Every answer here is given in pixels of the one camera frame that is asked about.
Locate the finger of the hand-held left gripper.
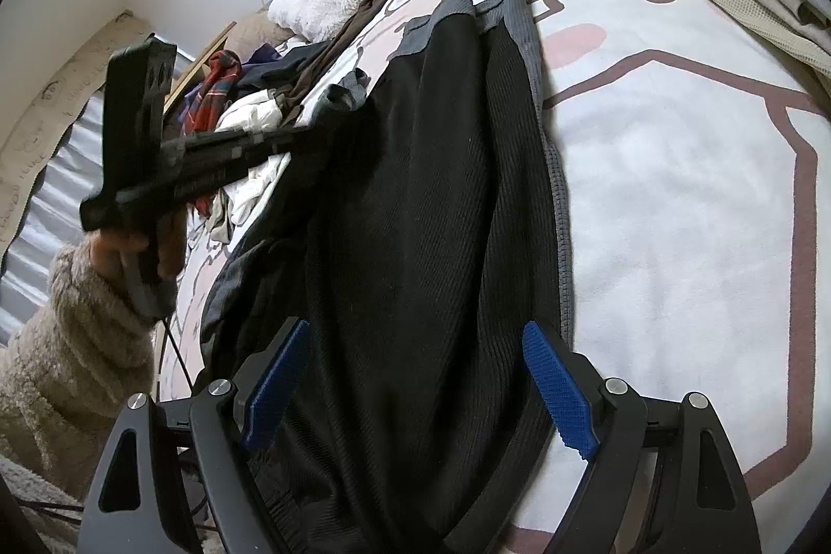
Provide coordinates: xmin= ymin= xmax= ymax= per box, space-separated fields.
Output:
xmin=170 ymin=85 xmax=371 ymax=198

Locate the light waffle folded garment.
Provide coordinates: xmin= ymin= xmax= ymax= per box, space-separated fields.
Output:
xmin=668 ymin=0 xmax=831 ymax=75

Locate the wooden frame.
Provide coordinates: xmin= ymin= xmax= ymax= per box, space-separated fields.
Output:
xmin=165 ymin=22 xmax=238 ymax=114

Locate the person's left hand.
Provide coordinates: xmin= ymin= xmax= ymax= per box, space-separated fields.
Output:
xmin=89 ymin=207 xmax=191 ymax=282

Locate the black cable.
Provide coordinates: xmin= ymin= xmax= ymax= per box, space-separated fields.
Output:
xmin=164 ymin=319 xmax=197 ymax=399

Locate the person's left forearm beige sleeve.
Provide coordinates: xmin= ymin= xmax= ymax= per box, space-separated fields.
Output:
xmin=0 ymin=241 xmax=165 ymax=503

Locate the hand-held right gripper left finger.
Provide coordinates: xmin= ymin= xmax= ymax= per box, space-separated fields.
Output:
xmin=76 ymin=318 xmax=311 ymax=554

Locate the white garment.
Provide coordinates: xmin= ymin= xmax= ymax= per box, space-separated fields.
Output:
xmin=208 ymin=90 xmax=293 ymax=244

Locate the dark purple garment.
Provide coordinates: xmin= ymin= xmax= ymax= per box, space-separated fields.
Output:
xmin=237 ymin=41 xmax=332 ymax=94

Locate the grey quilted mattress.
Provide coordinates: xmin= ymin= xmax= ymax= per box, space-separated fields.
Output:
xmin=0 ymin=106 xmax=111 ymax=347

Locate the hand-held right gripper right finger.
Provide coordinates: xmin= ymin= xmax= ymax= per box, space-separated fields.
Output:
xmin=521 ymin=320 xmax=763 ymax=554

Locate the red plaid garment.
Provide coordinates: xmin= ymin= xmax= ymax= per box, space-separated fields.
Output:
xmin=182 ymin=49 xmax=243 ymax=218

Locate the printed blanket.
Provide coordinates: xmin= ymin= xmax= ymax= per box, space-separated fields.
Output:
xmin=156 ymin=0 xmax=831 ymax=554

